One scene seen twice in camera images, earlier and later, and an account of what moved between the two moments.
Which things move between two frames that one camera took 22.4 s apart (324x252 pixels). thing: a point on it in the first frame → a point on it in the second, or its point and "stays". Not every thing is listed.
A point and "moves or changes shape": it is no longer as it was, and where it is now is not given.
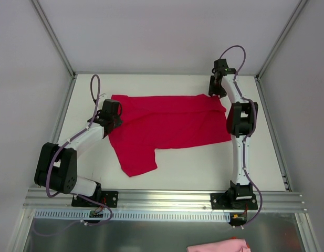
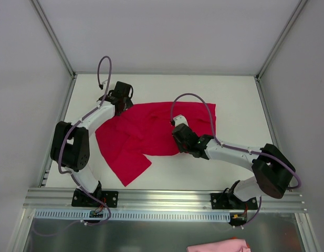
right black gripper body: [214, 88] → [179, 142]
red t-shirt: [153, 122] moves or changes shape
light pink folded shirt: [236, 245] stays
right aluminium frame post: [299, 7] stays
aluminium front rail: [62, 200] stays
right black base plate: [226, 201] stays
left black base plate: [108, 198] stays
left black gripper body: [117, 121] → [122, 105]
